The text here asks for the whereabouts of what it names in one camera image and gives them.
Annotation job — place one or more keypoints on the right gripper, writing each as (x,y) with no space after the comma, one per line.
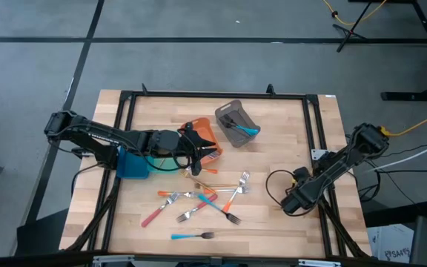
(302,194)

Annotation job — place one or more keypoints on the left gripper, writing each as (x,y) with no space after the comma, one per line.
(165,141)

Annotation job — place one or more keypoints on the orange plastic bin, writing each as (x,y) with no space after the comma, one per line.
(208,128)

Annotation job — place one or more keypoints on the gold fork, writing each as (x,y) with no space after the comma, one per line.
(224,185)
(202,184)
(161,162)

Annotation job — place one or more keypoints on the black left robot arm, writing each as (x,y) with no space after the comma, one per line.
(95,135)

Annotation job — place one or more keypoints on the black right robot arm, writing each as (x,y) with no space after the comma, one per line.
(369,139)

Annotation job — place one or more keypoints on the grey plastic bin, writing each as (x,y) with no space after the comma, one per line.
(241,141)

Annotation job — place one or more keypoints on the dark blue plastic bin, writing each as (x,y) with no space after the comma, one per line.
(132,168)

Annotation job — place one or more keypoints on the white printed cardboard box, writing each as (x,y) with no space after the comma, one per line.
(391,244)

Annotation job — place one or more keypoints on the small white table label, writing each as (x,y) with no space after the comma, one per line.
(330,96)

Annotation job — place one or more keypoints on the black desk base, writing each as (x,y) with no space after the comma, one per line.
(413,96)

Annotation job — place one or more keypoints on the black tripod stand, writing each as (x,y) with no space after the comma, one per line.
(348,33)

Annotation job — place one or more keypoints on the black floor base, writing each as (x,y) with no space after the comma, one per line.
(39,237)

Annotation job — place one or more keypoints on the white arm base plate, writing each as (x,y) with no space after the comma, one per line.
(317,154)

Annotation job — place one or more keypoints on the black aluminium table frame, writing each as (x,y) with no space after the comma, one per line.
(217,95)

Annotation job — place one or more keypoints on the silver aluminium bracket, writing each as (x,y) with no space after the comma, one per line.
(319,263)
(113,259)

